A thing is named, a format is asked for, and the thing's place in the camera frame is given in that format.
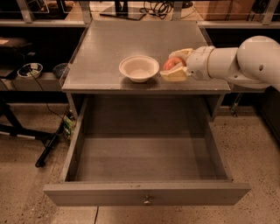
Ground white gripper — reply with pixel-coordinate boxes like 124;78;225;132
159;46;215;82

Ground red apple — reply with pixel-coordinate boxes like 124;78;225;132
163;57;186;70

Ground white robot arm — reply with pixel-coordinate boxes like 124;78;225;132
160;36;280;91

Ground grey cabinet with counter top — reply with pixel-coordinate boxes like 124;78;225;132
62;21;230;116

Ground grey open top drawer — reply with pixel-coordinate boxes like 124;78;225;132
44;95;250;207

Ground metal drawer knob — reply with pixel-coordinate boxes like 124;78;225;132
143;194;152;206

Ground white paper bowl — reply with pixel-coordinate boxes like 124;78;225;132
119;55;159;83

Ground black monitor stand base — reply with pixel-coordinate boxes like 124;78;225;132
100;0;145;21

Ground dark small bowl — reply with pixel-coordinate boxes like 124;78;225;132
52;63;68;78

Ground green small object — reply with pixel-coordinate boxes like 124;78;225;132
63;115;75;142

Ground grey low shelf bench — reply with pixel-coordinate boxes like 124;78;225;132
0;73;61;92

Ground black stand leg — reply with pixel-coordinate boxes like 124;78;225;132
0;99;64;168

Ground black coiled cables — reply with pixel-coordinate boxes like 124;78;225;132
139;0;174;20

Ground white bowl with cables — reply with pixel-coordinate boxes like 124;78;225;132
17;62;43;79

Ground black cable on floor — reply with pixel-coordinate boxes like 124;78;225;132
27;66;69;121

